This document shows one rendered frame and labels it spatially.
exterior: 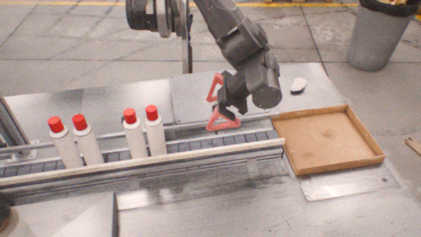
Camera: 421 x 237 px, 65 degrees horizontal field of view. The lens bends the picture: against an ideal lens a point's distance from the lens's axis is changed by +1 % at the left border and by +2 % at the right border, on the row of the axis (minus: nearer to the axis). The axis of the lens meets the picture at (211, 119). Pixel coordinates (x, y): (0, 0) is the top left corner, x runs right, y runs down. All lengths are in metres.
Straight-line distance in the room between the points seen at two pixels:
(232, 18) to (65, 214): 0.71
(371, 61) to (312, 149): 2.01
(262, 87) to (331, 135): 0.69
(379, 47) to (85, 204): 2.58
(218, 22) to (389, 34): 2.46
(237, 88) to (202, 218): 0.45
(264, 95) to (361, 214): 0.59
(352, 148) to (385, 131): 1.42
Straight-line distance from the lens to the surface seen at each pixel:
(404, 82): 3.20
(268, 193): 1.06
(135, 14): 1.27
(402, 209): 1.17
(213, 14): 0.64
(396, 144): 2.61
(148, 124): 0.96
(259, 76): 0.62
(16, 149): 1.14
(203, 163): 1.07
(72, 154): 1.06
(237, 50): 0.64
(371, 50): 3.08
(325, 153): 1.21
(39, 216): 1.06
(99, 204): 1.02
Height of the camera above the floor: 1.71
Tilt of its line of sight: 44 degrees down
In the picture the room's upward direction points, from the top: straight up
